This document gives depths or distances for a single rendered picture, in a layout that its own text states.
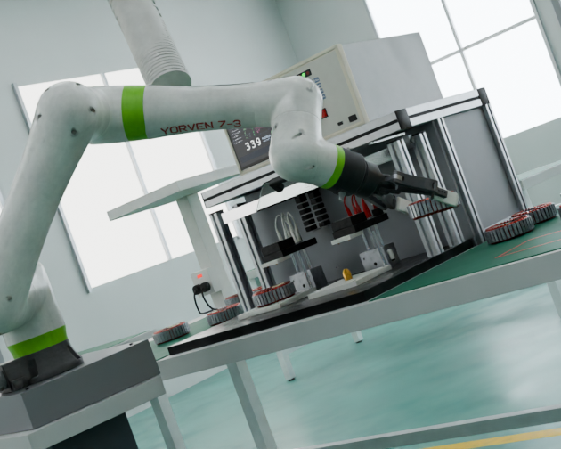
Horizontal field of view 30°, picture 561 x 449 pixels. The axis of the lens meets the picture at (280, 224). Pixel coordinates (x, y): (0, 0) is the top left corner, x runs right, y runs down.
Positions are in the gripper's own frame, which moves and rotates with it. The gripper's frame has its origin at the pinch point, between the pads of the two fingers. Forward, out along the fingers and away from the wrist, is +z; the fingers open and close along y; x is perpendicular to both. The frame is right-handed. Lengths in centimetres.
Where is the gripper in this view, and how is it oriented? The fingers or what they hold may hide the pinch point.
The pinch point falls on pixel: (432, 204)
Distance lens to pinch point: 227.6
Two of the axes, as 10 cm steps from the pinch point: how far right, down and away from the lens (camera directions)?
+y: 5.2, -2.0, -8.3
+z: 8.4, 2.8, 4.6
